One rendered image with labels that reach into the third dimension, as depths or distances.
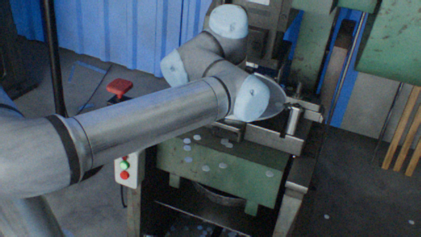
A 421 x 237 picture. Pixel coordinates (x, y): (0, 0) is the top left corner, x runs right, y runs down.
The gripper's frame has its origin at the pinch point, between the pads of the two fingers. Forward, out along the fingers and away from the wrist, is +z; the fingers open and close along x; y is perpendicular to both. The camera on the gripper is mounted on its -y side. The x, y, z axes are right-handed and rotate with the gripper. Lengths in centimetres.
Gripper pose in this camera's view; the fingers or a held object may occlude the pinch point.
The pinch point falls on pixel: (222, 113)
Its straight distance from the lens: 110.8
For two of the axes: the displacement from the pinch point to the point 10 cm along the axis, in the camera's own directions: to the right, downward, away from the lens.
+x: 3.4, -8.0, 5.0
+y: 9.4, 2.7, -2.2
